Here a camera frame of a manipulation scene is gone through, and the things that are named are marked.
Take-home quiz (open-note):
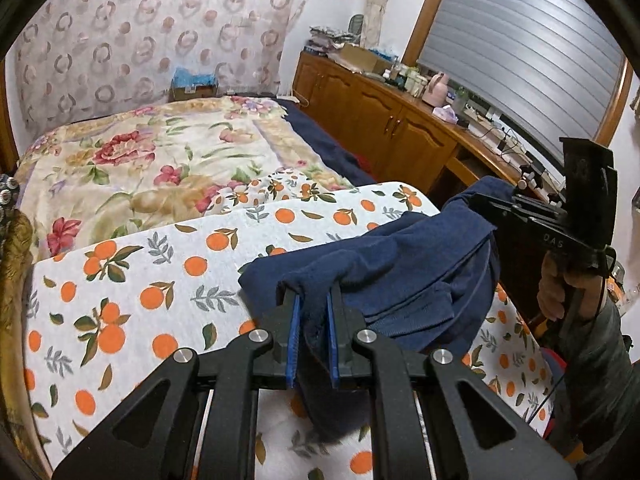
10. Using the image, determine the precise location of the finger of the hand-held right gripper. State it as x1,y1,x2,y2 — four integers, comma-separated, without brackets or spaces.
470,192,567,229

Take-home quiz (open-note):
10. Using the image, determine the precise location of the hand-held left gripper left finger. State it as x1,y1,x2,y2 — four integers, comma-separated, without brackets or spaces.
50,292,301,480

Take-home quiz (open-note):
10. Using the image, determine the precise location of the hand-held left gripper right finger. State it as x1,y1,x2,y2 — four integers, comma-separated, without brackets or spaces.
326,287,578,480

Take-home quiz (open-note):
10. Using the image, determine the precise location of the navy t-shirt with orange print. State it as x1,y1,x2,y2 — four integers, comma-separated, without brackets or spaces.
239,177,516,443

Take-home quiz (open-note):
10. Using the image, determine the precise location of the person's right forearm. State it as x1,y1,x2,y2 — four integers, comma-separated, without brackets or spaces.
547,300,640,466

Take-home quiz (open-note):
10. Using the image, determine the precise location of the person's right hand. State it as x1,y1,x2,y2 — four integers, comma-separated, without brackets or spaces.
537,252,608,322

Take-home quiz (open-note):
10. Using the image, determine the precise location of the white power strip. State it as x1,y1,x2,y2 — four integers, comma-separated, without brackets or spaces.
492,130,531,161

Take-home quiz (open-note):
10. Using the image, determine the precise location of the pink kettle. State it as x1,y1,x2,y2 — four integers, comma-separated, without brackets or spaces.
424,72,451,107

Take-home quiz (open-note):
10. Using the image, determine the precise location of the white orange-fruit print blanket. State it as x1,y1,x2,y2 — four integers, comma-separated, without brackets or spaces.
22,167,556,480

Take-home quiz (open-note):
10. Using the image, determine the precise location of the grey window shutter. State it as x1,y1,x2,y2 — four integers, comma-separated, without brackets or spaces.
415,0,628,161

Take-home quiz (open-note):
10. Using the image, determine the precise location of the red cloth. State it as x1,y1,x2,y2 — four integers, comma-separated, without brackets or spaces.
540,350,568,441

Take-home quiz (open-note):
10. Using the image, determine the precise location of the wooden sideboard cabinet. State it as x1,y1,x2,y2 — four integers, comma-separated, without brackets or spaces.
292,50,566,201

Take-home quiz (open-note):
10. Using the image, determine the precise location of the navy blanket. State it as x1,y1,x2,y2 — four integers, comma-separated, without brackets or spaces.
274,97,378,188

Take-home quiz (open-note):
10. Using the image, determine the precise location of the open cardboard box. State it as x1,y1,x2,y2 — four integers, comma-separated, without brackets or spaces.
330,42,393,75

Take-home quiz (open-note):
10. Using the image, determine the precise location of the cream floral quilt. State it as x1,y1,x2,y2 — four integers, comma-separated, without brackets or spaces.
12,95,361,263

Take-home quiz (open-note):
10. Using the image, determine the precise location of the pile of grey packets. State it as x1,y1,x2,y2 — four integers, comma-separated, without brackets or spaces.
306,25,361,55

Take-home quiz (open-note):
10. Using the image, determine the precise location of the small brown cardboard box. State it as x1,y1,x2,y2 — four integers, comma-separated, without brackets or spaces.
170,85,221,102

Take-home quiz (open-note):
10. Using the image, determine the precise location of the golden brown cloth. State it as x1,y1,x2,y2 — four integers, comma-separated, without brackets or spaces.
0,207,36,441

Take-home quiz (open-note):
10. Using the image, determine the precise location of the wooden window frame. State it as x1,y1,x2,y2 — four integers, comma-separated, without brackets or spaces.
402,0,636,161

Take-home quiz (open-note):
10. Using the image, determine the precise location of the ring-patterned pale curtain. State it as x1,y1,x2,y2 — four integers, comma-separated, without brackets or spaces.
12,0,316,133

